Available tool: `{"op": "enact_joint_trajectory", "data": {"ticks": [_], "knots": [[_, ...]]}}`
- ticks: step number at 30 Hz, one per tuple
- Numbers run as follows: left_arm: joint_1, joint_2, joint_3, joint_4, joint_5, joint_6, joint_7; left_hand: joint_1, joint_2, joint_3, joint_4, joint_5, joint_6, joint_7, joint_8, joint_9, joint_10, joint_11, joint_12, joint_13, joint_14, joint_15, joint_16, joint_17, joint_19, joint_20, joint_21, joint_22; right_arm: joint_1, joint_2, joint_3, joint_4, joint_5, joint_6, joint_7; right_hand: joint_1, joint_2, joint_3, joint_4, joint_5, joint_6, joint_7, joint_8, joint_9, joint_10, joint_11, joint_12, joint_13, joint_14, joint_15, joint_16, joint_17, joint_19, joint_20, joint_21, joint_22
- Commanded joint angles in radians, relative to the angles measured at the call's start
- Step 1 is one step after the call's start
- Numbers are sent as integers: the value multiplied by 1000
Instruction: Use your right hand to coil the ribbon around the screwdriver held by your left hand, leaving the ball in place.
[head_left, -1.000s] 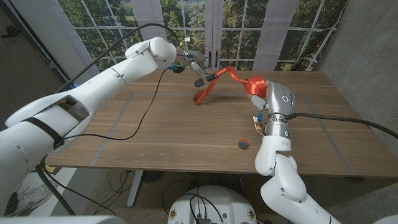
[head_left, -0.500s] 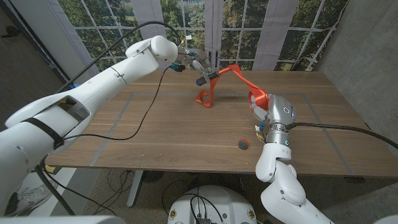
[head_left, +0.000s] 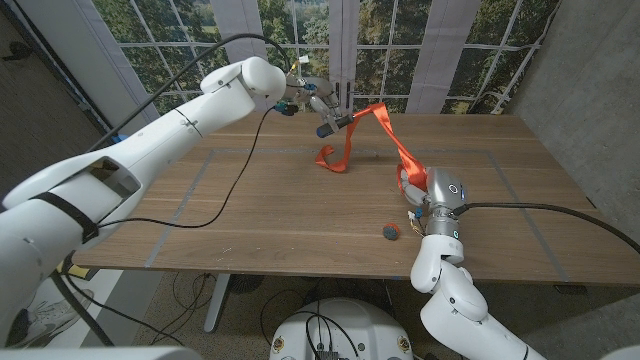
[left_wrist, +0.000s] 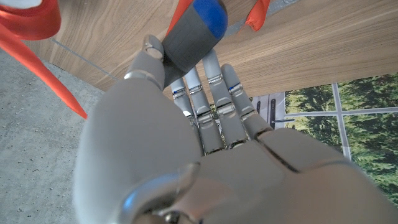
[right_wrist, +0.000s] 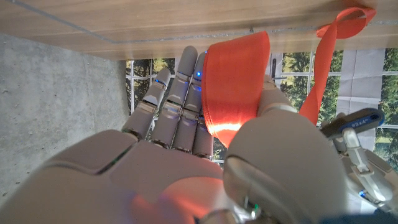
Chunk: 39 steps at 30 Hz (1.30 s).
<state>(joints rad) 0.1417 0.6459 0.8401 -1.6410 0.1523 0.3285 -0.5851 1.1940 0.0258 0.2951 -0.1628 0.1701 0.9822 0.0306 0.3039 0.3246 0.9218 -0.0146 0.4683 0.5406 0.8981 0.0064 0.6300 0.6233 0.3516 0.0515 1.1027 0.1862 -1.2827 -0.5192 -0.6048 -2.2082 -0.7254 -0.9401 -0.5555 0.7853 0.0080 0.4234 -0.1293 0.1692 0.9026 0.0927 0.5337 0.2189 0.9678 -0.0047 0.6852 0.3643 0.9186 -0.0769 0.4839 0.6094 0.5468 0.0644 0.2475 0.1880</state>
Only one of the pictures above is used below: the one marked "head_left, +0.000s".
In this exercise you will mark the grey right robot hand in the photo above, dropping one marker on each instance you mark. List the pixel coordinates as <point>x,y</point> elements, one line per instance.
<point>445,192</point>

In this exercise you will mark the printed window backdrop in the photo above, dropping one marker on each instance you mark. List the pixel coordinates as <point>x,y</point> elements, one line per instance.
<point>400,55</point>

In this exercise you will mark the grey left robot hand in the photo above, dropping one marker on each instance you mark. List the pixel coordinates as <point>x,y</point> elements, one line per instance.
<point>322,90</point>

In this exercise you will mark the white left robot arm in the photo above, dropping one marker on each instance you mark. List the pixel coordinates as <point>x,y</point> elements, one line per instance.
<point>125,160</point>

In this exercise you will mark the printed floor mat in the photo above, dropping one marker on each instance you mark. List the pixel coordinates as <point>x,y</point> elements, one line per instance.
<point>107,290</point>

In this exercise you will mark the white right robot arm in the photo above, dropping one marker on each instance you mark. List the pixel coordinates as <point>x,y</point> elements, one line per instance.
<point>455,305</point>

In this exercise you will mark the white table leg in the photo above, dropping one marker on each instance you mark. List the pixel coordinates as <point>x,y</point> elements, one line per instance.
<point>217,305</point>

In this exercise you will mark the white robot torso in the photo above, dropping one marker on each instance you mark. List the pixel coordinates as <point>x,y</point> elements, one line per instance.
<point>350,330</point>

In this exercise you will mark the grey sneaker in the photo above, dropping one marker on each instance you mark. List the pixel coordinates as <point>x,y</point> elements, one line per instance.
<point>50,315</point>

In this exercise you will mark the black ribbed round object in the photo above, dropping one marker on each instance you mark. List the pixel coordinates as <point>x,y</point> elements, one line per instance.
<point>245,284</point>

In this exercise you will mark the small grey red ball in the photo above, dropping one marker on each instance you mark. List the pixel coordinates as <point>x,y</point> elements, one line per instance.
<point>391,231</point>

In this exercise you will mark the orange ribbon roll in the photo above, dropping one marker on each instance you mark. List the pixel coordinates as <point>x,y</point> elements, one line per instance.
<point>395,140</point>

